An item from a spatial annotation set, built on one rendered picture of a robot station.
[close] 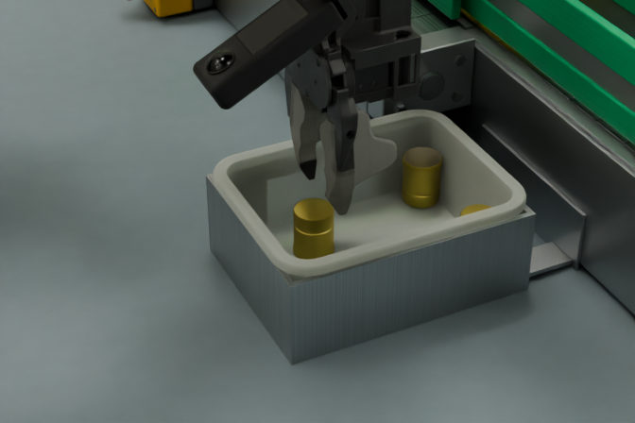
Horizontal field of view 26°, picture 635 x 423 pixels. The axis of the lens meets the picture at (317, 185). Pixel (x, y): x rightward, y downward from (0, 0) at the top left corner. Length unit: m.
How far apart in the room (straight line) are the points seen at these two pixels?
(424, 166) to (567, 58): 0.17
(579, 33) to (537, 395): 0.30
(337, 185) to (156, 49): 0.49
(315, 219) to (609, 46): 0.27
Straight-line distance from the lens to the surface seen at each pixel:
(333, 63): 1.04
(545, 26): 1.20
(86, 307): 1.16
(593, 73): 1.15
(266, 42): 1.03
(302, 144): 1.13
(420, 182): 1.21
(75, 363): 1.11
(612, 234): 1.15
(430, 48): 1.24
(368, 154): 1.09
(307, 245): 1.15
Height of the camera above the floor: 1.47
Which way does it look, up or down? 34 degrees down
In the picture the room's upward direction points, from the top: straight up
